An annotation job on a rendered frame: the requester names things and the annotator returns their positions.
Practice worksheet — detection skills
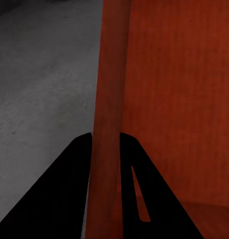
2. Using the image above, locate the storage box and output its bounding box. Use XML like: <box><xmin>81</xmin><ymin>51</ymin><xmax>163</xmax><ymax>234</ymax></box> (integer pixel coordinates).
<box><xmin>85</xmin><ymin>0</ymin><xmax>229</xmax><ymax>239</ymax></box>

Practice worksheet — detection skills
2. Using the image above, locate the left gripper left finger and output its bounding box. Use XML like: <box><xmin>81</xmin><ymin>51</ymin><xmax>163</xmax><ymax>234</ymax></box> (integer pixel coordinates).
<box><xmin>0</xmin><ymin>132</ymin><xmax>92</xmax><ymax>239</ymax></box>

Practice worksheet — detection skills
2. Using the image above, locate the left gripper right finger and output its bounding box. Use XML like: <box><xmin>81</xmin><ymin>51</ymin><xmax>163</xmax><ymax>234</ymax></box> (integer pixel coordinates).
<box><xmin>120</xmin><ymin>132</ymin><xmax>204</xmax><ymax>239</ymax></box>

